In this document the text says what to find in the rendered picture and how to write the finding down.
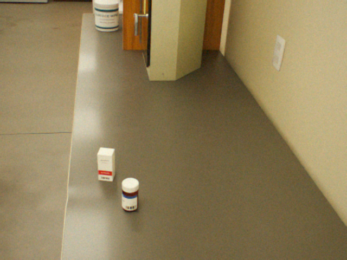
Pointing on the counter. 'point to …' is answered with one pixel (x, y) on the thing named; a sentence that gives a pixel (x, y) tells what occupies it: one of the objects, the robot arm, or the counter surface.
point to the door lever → (137, 22)
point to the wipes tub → (106, 15)
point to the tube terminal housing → (176, 38)
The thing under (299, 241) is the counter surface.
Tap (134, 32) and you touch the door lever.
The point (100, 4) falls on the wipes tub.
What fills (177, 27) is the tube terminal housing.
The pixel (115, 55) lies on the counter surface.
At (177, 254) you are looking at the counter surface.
